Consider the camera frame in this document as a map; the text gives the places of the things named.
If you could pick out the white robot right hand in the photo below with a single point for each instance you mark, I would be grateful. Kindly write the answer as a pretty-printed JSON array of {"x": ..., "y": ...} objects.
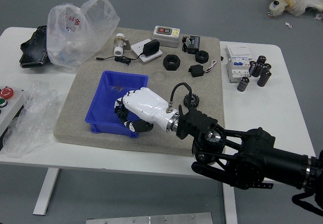
[{"x": 143, "y": 105}]

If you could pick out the black gear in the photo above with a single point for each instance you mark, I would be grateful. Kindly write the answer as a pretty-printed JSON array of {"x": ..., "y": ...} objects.
[
  {"x": 194, "y": 98},
  {"x": 121, "y": 113}
]

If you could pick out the big black nut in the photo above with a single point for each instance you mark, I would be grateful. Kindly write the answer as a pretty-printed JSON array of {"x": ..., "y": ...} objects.
[{"x": 166, "y": 66}]

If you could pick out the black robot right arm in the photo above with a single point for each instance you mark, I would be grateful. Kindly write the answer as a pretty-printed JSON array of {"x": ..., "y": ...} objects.
[{"x": 252, "y": 153}]

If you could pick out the blue plastic box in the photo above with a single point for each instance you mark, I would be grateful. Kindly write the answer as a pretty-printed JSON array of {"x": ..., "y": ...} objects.
[{"x": 106, "y": 103}]

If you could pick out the small black plastic box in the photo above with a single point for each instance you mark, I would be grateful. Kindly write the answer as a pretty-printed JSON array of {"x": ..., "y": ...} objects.
[{"x": 196, "y": 70}]

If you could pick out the grey control box with buttons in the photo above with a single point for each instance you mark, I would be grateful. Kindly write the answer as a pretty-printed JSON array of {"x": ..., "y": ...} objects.
[{"x": 12, "y": 108}]

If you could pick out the grey-brown foam mat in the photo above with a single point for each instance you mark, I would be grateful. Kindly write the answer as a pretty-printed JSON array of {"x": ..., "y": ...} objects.
[{"x": 156, "y": 85}]

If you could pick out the small clear bag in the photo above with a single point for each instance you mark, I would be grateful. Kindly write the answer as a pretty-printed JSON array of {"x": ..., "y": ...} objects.
[{"x": 117, "y": 89}]

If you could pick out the white socket plate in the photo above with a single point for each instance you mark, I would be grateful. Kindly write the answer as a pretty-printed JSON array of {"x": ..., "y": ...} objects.
[{"x": 137, "y": 48}]

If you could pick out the black power adapter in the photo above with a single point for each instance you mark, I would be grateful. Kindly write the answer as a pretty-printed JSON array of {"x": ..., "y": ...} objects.
[{"x": 151, "y": 47}]

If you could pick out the brass valve white fittings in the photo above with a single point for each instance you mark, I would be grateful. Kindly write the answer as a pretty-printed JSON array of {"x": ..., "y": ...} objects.
[{"x": 119, "y": 43}]

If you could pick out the black module green terminal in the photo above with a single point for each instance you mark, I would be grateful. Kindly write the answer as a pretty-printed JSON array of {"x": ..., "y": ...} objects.
[{"x": 193, "y": 45}]

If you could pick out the white plastic bag red print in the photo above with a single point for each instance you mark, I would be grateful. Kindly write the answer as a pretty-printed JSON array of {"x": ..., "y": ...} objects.
[{"x": 75, "y": 45}]

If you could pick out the white circuit breaker blue label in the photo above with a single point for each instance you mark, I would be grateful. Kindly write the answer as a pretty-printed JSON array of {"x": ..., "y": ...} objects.
[{"x": 237, "y": 68}]

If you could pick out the black capacitor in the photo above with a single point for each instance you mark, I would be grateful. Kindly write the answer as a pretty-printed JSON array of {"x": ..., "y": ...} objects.
[
  {"x": 243, "y": 84},
  {"x": 260, "y": 68},
  {"x": 263, "y": 79},
  {"x": 261, "y": 58},
  {"x": 267, "y": 67},
  {"x": 253, "y": 68}
]

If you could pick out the clear crumpled plastic bag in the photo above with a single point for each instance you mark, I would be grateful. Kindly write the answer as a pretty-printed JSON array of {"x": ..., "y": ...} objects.
[{"x": 32, "y": 118}]

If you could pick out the grey metal plate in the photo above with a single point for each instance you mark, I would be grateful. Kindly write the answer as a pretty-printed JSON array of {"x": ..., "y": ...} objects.
[{"x": 149, "y": 219}]

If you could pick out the black pouch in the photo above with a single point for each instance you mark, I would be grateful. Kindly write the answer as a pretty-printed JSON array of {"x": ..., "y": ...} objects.
[{"x": 32, "y": 50}]

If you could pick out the white table leg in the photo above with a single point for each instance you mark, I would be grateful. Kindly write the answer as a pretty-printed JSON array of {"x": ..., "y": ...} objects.
[
  {"x": 45, "y": 191},
  {"x": 229, "y": 206}
]

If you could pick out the black table height controller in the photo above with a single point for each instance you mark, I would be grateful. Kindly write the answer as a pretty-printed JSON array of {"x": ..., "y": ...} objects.
[{"x": 267, "y": 185}]

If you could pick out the white paper scrap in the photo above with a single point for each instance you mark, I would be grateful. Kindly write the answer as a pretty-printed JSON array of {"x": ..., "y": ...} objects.
[{"x": 289, "y": 24}]

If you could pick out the grey switch box two buttons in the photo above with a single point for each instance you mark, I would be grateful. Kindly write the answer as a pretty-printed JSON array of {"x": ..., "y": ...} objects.
[{"x": 165, "y": 38}]

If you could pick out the white switch plate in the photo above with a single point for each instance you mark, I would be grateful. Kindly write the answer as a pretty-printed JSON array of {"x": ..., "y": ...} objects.
[{"x": 239, "y": 50}]

